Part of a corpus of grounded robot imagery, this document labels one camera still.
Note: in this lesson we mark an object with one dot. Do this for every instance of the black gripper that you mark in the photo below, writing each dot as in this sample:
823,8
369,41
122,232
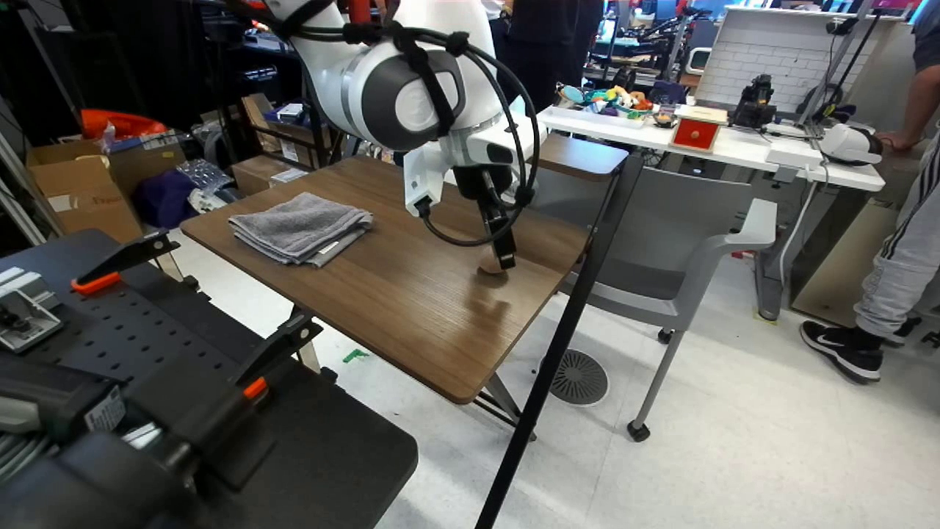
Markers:
486,185

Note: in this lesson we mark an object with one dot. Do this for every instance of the grey terry cloth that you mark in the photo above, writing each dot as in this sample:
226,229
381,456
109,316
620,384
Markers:
297,227

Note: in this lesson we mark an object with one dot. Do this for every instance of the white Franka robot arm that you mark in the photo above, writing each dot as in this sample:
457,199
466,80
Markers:
391,91

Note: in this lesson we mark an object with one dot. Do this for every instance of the black round floor plate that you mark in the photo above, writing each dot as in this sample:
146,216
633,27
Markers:
577,376

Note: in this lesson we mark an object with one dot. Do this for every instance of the black table leg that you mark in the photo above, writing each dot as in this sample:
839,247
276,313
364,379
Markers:
501,401

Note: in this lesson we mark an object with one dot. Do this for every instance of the pile of colourful toys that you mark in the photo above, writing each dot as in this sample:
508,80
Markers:
613,100

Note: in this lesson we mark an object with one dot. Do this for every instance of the grey office chair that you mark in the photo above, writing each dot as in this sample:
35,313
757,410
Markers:
676,222

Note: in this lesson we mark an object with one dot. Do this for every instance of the green floor tape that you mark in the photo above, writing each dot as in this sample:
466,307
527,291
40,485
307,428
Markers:
356,357

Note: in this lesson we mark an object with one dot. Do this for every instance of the person in black trousers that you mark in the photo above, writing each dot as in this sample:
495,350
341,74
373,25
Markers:
560,49

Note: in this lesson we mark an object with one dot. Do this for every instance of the black metal cart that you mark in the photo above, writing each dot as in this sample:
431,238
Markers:
315,137

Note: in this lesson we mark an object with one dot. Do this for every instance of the red box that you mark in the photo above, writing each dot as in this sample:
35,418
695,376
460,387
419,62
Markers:
698,132

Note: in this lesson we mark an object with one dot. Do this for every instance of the large black orange clamp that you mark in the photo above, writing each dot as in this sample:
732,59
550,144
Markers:
279,347

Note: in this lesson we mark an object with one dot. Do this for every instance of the small cardboard box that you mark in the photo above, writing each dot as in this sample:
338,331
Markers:
259,175

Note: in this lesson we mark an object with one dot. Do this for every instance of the white desk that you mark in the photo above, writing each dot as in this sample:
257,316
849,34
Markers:
751,149

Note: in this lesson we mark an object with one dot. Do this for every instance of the black desktop device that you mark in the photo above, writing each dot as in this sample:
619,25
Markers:
754,103

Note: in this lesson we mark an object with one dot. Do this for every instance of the black perforated workbench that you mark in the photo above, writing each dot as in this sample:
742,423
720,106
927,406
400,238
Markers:
323,470

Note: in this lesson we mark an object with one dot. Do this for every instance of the white board panel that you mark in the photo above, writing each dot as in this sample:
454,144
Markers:
774,55

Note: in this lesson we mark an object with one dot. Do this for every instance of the dark blue fabric bag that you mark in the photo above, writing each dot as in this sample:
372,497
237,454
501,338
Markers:
163,194

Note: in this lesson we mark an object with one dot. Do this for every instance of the black tripod stand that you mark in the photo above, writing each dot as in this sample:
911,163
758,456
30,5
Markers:
830,112

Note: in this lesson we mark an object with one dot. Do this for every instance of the white rounded device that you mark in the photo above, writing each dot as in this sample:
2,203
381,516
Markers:
849,144

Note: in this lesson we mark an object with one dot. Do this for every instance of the small black orange clamp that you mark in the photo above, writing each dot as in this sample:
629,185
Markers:
128,256

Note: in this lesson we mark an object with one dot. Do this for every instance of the orange plastic object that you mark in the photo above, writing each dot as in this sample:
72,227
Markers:
119,125

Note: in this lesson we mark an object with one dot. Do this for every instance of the large cardboard box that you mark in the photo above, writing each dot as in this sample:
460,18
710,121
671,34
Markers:
84,193

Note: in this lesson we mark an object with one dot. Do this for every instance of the person in grey sweatpants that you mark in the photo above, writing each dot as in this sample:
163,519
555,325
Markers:
915,266

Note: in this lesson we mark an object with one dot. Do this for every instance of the grey square plate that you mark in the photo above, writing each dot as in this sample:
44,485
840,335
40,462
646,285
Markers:
30,322

